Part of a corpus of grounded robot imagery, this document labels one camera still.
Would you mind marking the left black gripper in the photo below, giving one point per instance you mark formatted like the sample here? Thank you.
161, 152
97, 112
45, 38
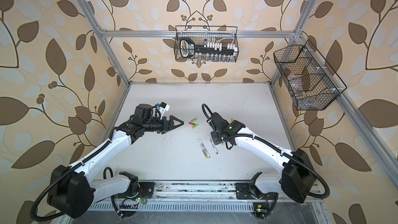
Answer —
164, 128

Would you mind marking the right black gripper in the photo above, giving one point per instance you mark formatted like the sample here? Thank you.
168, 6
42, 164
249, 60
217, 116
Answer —
213, 135

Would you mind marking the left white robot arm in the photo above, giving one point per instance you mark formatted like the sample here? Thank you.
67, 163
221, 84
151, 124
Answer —
72, 191

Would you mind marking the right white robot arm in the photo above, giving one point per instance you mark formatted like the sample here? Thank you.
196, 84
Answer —
296, 176

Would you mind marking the clear pen yellow tip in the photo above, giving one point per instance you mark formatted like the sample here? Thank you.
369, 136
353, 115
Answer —
202, 148

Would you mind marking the black tool in basket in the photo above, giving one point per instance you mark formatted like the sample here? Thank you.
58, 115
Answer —
189, 48

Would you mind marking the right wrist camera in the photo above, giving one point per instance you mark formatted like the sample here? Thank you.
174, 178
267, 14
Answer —
209, 115

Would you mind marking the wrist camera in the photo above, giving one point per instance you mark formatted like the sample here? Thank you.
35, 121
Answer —
147, 112
209, 115

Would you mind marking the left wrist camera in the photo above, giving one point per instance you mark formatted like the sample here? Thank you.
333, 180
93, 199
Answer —
147, 112

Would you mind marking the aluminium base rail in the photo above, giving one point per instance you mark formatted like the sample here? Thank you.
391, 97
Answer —
196, 196

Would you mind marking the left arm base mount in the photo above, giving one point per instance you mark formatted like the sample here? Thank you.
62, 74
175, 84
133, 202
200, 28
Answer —
136, 193

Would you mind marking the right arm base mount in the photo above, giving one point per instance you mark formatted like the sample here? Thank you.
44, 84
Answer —
248, 191

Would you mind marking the back wall wire basket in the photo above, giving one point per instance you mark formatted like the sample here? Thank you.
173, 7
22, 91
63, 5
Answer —
220, 34

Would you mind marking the wall wire basket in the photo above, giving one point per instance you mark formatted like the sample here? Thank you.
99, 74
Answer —
220, 34
311, 80

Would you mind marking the right wall wire basket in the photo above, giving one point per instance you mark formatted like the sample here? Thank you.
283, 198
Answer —
311, 80

